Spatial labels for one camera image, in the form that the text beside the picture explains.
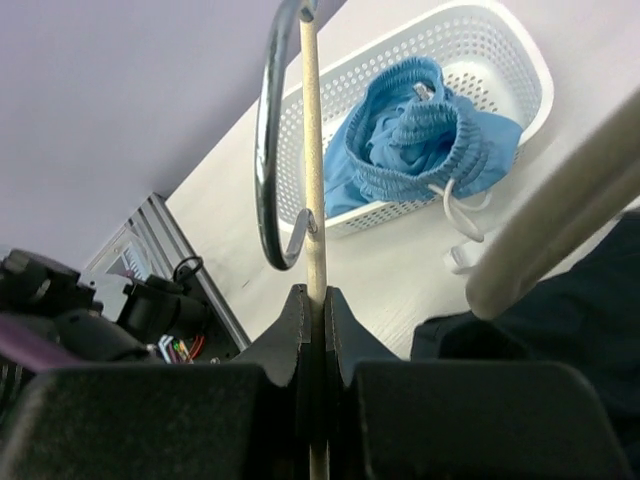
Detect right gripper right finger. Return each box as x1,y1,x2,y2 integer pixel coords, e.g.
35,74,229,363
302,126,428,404
325,287,633,479

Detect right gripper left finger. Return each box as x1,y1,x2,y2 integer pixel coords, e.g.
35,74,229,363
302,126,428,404
1,285,311,479

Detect light blue shorts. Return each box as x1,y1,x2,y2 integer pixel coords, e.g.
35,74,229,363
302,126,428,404
324,57,523,242

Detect beige wooden hanger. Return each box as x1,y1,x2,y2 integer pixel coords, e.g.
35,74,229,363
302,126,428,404
253,0,640,480

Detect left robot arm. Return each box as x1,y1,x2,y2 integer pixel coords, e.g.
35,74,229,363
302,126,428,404
1,248,213,373

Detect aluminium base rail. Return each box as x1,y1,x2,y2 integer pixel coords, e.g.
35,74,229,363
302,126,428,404
81,194,250,363

